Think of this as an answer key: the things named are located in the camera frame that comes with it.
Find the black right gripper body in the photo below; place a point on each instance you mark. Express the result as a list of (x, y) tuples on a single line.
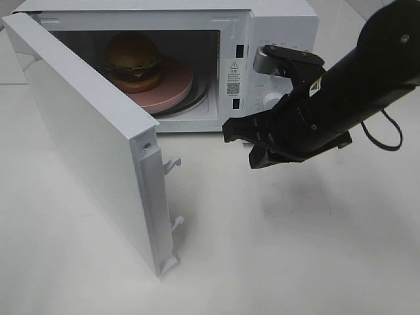
[(313, 119)]

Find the pink round plate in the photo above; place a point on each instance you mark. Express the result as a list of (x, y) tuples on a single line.
[(173, 88)]

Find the white microwave door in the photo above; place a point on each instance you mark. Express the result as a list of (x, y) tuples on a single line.
[(109, 141)]

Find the burger with lettuce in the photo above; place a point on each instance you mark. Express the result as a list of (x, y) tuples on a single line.
[(132, 62)]

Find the glass microwave turntable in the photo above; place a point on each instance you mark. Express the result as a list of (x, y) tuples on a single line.
[(199, 90)]

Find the white microwave oven body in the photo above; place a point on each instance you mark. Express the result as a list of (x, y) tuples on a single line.
[(201, 33)]

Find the white microwave knob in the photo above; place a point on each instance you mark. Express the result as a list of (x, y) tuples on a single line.
[(270, 100)]

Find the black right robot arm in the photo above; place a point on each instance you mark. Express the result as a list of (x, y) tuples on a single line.
[(384, 65)]

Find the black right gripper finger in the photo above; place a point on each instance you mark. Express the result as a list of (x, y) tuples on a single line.
[(255, 128), (261, 156)]

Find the white warning label sticker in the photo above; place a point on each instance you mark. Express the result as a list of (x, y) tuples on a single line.
[(233, 76)]

